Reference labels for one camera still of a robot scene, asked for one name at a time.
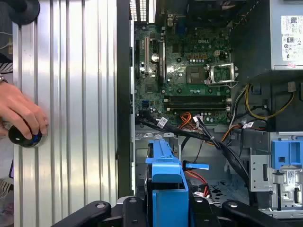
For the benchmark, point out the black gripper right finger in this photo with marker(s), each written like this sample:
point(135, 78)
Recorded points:
point(201, 212)

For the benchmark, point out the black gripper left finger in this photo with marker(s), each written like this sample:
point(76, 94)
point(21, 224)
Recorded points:
point(135, 212)

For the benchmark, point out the hard disk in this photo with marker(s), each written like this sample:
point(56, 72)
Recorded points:
point(169, 203)

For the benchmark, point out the black RAM slot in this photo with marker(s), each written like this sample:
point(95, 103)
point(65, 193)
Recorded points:
point(198, 105)
point(198, 109)
point(198, 97)
point(198, 101)

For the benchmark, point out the black expansion slot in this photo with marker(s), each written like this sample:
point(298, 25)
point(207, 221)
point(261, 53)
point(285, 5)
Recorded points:
point(146, 54)

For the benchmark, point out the person's bare hand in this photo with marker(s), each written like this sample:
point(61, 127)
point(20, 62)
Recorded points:
point(16, 106)

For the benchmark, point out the metal drive cage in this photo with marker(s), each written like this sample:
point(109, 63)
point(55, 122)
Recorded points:
point(258, 170)

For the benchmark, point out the blue drive latch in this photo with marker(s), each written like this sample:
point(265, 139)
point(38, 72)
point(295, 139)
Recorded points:
point(284, 151)

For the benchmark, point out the black open PC case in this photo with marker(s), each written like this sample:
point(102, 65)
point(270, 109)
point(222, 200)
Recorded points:
point(123, 94)

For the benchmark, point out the thin metal locking lever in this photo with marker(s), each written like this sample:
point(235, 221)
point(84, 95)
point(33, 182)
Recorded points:
point(222, 82)

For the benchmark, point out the CPU socket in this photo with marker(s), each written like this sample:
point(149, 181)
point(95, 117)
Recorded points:
point(195, 75)

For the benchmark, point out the metal socket cover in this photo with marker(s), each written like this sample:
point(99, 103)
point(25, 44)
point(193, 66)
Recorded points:
point(211, 73)

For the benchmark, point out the green motherboard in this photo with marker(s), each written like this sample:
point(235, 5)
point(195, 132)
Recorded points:
point(189, 47)

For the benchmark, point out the grey power supply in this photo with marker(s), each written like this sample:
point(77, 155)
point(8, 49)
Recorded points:
point(275, 35)

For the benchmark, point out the black round object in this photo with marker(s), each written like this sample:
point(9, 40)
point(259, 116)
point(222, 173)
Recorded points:
point(26, 10)

